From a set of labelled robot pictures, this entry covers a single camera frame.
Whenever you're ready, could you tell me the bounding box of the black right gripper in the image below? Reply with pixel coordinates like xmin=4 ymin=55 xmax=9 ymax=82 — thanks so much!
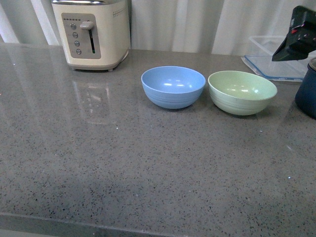
xmin=272 ymin=5 xmax=316 ymax=61

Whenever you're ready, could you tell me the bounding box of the white curtain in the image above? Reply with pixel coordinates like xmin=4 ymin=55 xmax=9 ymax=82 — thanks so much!
xmin=0 ymin=0 xmax=316 ymax=55

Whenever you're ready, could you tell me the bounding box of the clear plastic food container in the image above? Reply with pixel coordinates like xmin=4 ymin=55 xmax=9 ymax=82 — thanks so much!
xmin=241 ymin=36 xmax=316 ymax=81

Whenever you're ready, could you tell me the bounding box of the cream two-slot toaster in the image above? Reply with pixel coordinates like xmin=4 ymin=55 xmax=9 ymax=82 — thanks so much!
xmin=51 ymin=0 xmax=130 ymax=71

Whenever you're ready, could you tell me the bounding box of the blue saucepan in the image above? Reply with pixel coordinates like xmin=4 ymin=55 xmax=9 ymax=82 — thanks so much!
xmin=295 ymin=58 xmax=316 ymax=119

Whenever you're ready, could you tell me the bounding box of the green bowl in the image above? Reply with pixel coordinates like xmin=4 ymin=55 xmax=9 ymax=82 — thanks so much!
xmin=208 ymin=71 xmax=277 ymax=116

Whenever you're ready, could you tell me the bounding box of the blue bowl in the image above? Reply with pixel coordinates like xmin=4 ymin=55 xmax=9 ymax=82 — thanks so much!
xmin=141 ymin=66 xmax=206 ymax=109

